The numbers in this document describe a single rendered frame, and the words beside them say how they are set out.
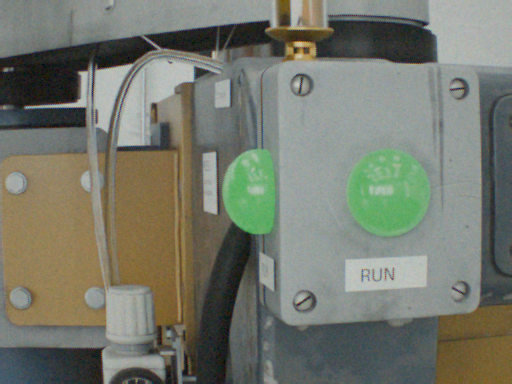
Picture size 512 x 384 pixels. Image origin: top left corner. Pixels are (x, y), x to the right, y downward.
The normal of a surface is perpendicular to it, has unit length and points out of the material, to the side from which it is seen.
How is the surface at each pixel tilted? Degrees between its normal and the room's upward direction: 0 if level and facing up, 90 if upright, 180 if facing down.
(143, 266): 90
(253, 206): 108
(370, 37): 90
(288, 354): 90
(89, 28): 90
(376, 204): 99
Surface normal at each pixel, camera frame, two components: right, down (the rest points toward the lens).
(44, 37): -0.67, 0.05
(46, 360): 0.44, 0.06
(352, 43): -0.10, 0.05
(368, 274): 0.15, 0.05
